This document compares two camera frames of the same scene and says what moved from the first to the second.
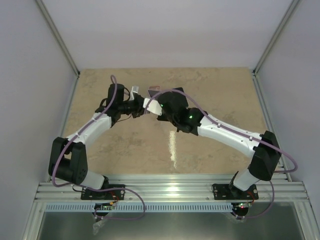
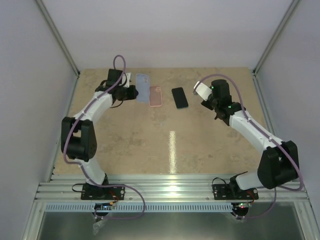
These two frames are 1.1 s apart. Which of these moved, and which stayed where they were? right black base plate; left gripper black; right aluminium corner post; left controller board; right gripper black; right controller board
Moved: left gripper black; right gripper black
Stayed: right controller board; right aluminium corner post; right black base plate; left controller board
